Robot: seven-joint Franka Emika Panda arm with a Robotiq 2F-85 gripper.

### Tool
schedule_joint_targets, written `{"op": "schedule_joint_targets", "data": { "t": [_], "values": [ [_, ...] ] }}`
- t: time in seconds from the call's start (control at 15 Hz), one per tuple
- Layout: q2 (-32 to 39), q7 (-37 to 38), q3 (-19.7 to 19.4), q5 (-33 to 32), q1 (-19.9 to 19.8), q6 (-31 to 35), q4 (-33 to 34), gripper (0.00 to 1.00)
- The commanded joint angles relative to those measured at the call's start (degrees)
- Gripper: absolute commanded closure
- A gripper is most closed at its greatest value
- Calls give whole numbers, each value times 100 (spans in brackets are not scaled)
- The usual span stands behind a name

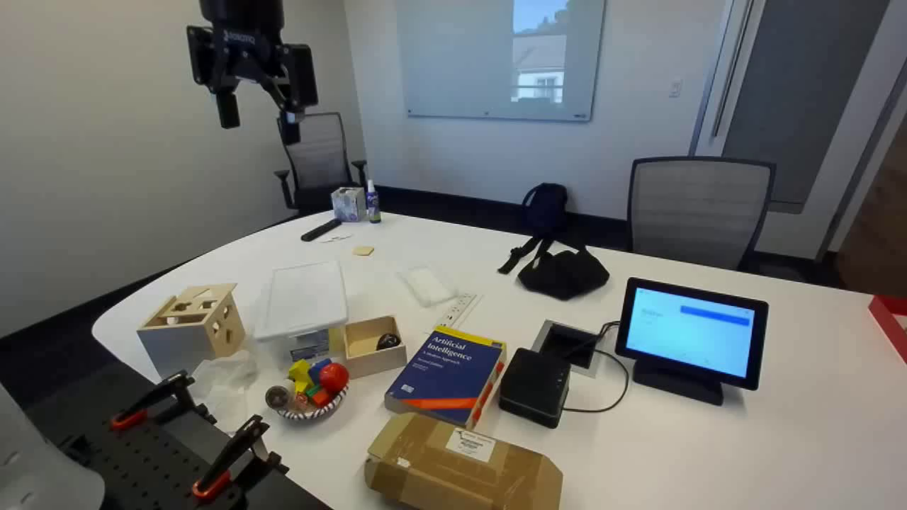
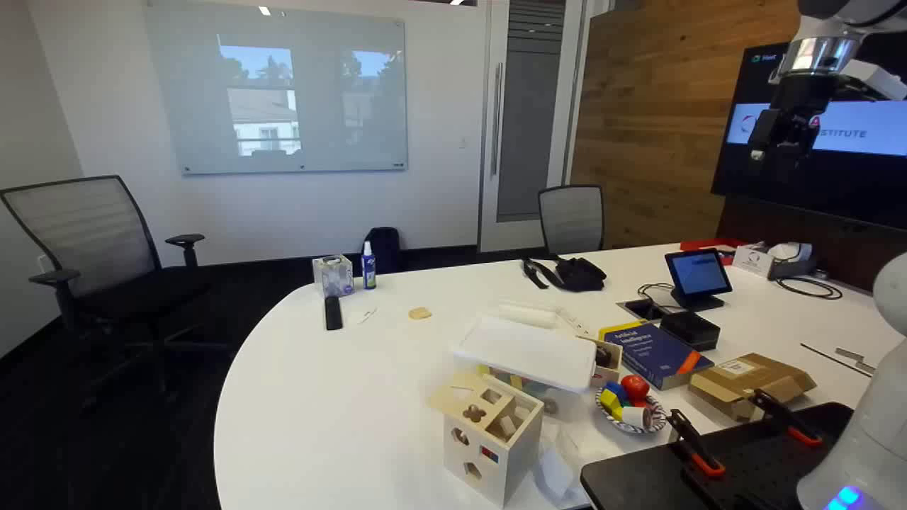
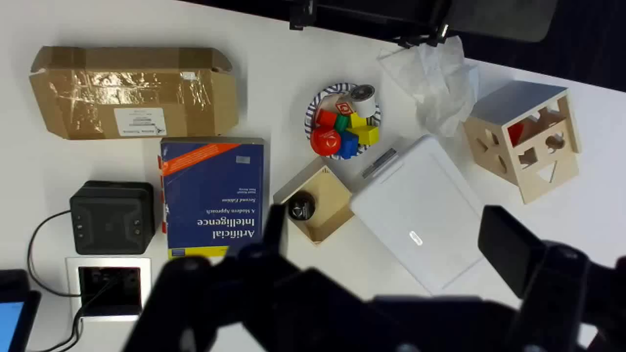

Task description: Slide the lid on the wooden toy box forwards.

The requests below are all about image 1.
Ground black tablet screen on stand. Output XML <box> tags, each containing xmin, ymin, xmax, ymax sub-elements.
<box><xmin>612</xmin><ymin>274</ymin><xmax>771</xmax><ymax>409</ymax></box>

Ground wooden toy box lid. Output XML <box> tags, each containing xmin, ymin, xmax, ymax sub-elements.
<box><xmin>140</xmin><ymin>284</ymin><xmax>238</xmax><ymax>331</ymax></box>

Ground black perforated mounting board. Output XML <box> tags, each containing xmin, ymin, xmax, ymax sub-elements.
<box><xmin>55</xmin><ymin>404</ymin><xmax>336</xmax><ymax>510</ymax></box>

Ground black remote control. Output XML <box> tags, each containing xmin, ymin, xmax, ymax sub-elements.
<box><xmin>297</xmin><ymin>215</ymin><xmax>347</xmax><ymax>244</ymax></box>

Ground wooden shape sorter box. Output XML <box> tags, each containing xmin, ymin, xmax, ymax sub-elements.
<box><xmin>137</xmin><ymin>284</ymin><xmax>250</xmax><ymax>376</ymax></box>

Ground red toy ball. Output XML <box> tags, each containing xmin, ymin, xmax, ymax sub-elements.
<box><xmin>319</xmin><ymin>363</ymin><xmax>353</xmax><ymax>396</ymax></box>

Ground bowl of toys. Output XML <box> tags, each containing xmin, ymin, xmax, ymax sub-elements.
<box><xmin>265</xmin><ymin>358</ymin><xmax>353</xmax><ymax>424</ymax></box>

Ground clear ruler strip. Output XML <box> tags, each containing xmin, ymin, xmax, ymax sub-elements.
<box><xmin>440</xmin><ymin>290</ymin><xmax>483</xmax><ymax>329</ymax></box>

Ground glass wall whiteboard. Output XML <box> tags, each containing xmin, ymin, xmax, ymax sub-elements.
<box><xmin>391</xmin><ymin>0</ymin><xmax>609</xmax><ymax>128</ymax></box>

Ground small open wooden tray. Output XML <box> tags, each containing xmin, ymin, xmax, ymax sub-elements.
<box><xmin>330</xmin><ymin>315</ymin><xmax>411</xmax><ymax>382</ymax></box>

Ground black cable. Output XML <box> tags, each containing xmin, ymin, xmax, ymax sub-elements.
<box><xmin>564</xmin><ymin>319</ymin><xmax>636</xmax><ymax>416</ymax></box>

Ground red box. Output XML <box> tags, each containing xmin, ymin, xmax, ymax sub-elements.
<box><xmin>868</xmin><ymin>293</ymin><xmax>907</xmax><ymax>369</ymax></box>

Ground brown toy ring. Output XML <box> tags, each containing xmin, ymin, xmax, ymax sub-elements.
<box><xmin>265</xmin><ymin>382</ymin><xmax>296</xmax><ymax>414</ymax></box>

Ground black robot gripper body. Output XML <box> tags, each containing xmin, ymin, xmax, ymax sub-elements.
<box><xmin>207</xmin><ymin>21</ymin><xmax>292</xmax><ymax>103</ymax></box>

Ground blue book orange stripe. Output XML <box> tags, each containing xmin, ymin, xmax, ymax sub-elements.
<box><xmin>384</xmin><ymin>324</ymin><xmax>511</xmax><ymax>430</ymax></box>

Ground white whiteboard eraser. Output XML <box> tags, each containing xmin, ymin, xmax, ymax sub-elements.
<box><xmin>401</xmin><ymin>266</ymin><xmax>459</xmax><ymax>311</ymax></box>

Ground black mesh office chair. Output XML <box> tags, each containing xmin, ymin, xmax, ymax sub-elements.
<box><xmin>273</xmin><ymin>110</ymin><xmax>371</xmax><ymax>215</ymax></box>

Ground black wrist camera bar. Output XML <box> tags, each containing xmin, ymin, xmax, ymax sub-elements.
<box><xmin>184</xmin><ymin>23</ymin><xmax>320</xmax><ymax>110</ymax></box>

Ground black orange spring clamp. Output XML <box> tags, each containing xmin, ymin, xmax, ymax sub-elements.
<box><xmin>190</xmin><ymin>412</ymin><xmax>290</xmax><ymax>504</ymax></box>
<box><xmin>105</xmin><ymin>369</ymin><xmax>218</xmax><ymax>438</ymax></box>

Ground grey mesh office chair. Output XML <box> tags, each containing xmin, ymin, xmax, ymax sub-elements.
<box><xmin>627</xmin><ymin>152</ymin><xmax>779</xmax><ymax>271</ymax></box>

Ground brown cardboard box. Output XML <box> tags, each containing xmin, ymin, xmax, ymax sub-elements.
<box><xmin>364</xmin><ymin>412</ymin><xmax>567</xmax><ymax>510</ymax></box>

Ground small spray bottle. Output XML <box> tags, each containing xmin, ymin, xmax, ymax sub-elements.
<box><xmin>364</xmin><ymin>179</ymin><xmax>385</xmax><ymax>226</ymax></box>

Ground black bag with straps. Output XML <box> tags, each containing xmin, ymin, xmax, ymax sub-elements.
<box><xmin>497</xmin><ymin>182</ymin><xmax>612</xmax><ymax>304</ymax></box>

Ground table cable socket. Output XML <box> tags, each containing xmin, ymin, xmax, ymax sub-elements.
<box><xmin>530</xmin><ymin>317</ymin><xmax>609</xmax><ymax>376</ymax></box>

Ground black rectangular box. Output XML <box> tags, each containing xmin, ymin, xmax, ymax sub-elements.
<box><xmin>497</xmin><ymin>346</ymin><xmax>576</xmax><ymax>430</ymax></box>

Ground small tissue box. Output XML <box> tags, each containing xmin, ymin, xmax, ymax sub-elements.
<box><xmin>330</xmin><ymin>185</ymin><xmax>370</xmax><ymax>225</ymax></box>

